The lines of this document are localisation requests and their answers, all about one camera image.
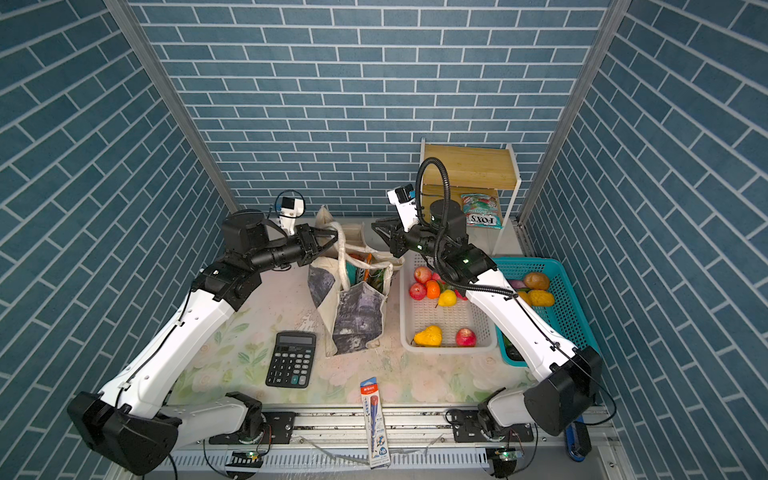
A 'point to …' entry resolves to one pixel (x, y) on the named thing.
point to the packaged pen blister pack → (378, 449)
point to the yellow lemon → (447, 298)
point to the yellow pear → (430, 337)
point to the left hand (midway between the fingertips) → (341, 237)
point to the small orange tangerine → (433, 289)
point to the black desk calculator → (291, 360)
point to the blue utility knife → (578, 439)
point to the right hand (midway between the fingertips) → (372, 221)
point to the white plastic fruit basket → (415, 316)
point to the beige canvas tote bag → (349, 286)
